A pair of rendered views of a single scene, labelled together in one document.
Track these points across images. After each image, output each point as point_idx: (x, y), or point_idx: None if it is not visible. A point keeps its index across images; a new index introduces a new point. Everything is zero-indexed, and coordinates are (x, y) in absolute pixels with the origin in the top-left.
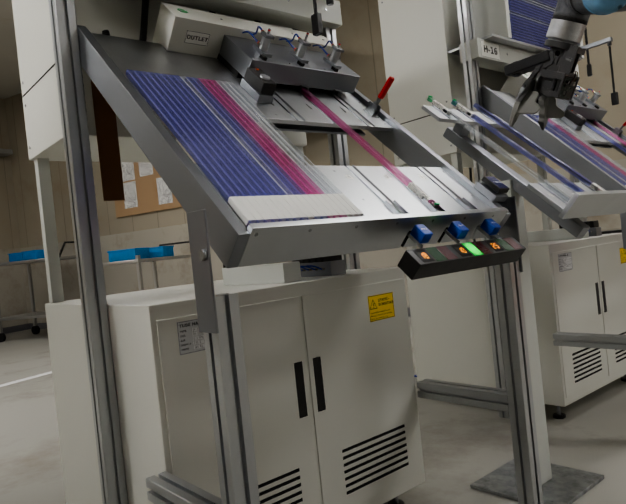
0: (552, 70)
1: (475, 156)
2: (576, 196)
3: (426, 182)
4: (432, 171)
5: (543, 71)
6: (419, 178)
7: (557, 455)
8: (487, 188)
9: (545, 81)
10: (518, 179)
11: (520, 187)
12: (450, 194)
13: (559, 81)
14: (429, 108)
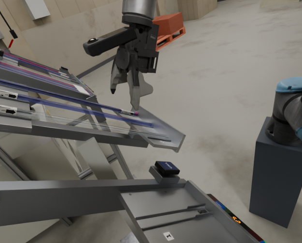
0: (140, 47)
1: (48, 133)
2: (184, 136)
3: (180, 236)
4: (139, 209)
5: (140, 51)
6: (176, 242)
7: (125, 221)
8: (171, 176)
9: (139, 59)
10: (99, 133)
11: (102, 138)
12: (185, 216)
13: (152, 58)
14: None
